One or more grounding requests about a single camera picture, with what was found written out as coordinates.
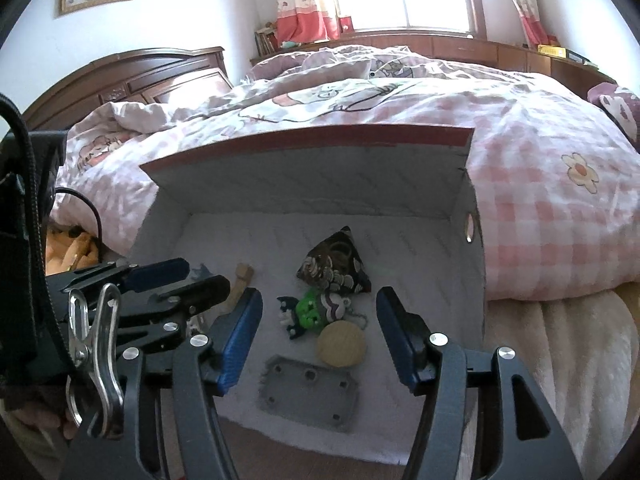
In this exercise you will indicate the pink checked quilt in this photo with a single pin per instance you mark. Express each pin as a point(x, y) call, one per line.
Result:
point(525, 210)

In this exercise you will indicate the wooden stick block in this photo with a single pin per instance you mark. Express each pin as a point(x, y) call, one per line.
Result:
point(242, 280)

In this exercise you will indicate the dark wooden headboard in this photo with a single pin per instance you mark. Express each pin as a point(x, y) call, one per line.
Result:
point(150, 75)

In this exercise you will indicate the silver metal spring clip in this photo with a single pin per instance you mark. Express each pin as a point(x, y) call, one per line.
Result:
point(107, 340)

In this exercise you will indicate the row of books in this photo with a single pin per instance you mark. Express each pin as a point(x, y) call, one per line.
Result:
point(266, 40)

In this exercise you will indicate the purple spotted pillow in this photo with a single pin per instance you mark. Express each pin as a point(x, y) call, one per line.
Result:
point(617, 107)

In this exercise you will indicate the red cardboard shoebox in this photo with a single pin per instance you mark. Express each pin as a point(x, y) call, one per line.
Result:
point(300, 185)

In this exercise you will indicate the yellow flat box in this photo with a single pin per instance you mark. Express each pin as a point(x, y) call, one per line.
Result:
point(552, 51)

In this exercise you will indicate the yellow cloth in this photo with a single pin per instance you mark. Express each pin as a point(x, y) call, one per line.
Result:
point(65, 255)

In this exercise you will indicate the red and cream curtain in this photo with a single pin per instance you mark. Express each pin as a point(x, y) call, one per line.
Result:
point(307, 15)
point(525, 5)

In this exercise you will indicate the person's left hand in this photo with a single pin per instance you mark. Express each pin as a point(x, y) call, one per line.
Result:
point(45, 417)

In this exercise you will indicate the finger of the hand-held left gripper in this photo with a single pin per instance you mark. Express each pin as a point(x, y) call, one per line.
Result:
point(160, 270)
point(210, 292)

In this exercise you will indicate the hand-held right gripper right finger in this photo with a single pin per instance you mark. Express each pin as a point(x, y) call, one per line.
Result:
point(395, 340)

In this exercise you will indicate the grey metal plate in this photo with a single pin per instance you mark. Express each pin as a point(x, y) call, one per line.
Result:
point(310, 395)

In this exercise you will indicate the round wooden disc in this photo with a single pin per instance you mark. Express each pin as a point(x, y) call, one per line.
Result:
point(341, 346)

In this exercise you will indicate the dark patterned beanbag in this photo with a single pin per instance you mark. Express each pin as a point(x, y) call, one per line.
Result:
point(335, 265)

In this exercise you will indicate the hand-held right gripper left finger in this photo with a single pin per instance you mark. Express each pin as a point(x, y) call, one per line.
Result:
point(242, 340)

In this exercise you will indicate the light blue plastic brush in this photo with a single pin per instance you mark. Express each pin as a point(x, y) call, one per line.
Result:
point(202, 271)

